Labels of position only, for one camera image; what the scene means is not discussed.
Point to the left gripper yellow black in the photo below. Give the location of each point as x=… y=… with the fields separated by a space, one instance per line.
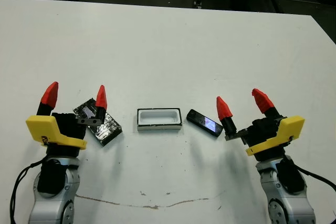
x=39 y=127

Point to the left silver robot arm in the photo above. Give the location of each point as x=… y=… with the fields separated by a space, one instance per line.
x=63 y=203

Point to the black camera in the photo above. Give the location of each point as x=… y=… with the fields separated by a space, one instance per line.
x=204 y=123

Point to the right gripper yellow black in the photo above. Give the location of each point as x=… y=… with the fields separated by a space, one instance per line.
x=286 y=129

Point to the shiny black box lid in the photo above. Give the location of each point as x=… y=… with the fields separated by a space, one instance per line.
x=107 y=129

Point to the white lined box base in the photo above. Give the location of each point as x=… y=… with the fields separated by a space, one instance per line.
x=157 y=127

